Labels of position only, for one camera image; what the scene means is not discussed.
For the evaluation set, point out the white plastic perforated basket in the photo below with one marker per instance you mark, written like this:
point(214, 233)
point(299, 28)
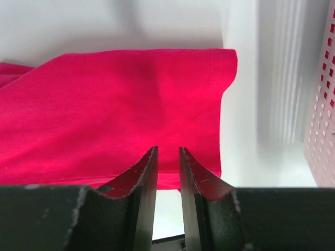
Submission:
point(319, 136)

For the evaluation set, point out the red t shirt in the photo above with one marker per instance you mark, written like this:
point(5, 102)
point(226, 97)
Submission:
point(84, 118)

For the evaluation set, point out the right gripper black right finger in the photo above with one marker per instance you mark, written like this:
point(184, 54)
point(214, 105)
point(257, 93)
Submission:
point(218, 216)

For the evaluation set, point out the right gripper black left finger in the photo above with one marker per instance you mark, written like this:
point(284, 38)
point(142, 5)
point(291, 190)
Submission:
point(115, 216)

